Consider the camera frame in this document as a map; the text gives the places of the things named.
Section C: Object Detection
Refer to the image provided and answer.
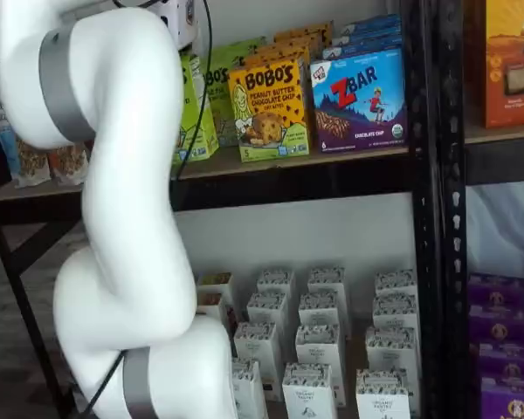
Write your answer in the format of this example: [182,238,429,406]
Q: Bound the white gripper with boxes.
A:
[155,0,201,50]

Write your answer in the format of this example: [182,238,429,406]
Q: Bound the green Bobo's apple pie box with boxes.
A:
[199,43,243,148]
[225,36,268,49]
[212,39,264,67]
[173,52,221,164]

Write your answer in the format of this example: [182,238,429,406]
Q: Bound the yellow Bobo's peanut butter box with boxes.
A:
[273,20,334,45]
[227,56,311,164]
[259,34,322,56]
[244,45,312,69]

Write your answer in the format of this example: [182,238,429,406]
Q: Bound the wooden shelf board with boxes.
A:
[0,146,412,203]
[464,116,524,146]

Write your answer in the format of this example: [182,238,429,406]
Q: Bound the blue ZBar box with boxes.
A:
[331,25,403,45]
[309,46,409,155]
[321,37,403,61]
[340,13,402,36]

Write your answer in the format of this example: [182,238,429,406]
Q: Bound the white Organic Pantry box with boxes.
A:
[295,325,342,395]
[282,362,335,419]
[307,266,347,303]
[246,291,290,333]
[374,270,417,303]
[256,268,296,303]
[365,326,420,377]
[234,321,281,395]
[299,291,342,333]
[372,294,420,333]
[231,358,268,419]
[355,369,412,419]

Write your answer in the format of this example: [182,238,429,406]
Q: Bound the tall orange box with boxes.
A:
[484,0,524,130]

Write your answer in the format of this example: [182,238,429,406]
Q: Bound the purple box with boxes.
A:
[468,272,524,309]
[478,340,524,386]
[479,377,524,419]
[469,303,524,347]

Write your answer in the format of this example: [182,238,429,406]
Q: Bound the orange label granola bag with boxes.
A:
[46,140,92,185]

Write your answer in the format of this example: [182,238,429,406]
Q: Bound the black metal shelving unit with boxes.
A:
[438,0,524,419]
[0,0,446,419]

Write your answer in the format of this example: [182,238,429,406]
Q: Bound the purely elizabeth granola bag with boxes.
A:
[14,138,54,189]

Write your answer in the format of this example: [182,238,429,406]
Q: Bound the blue chocolate granola bag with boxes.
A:
[0,81,22,181]

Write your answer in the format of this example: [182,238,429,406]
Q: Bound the white cartons group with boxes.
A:
[195,261,420,419]

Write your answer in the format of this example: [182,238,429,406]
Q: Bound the white plastic sheet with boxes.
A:
[465,182,524,280]

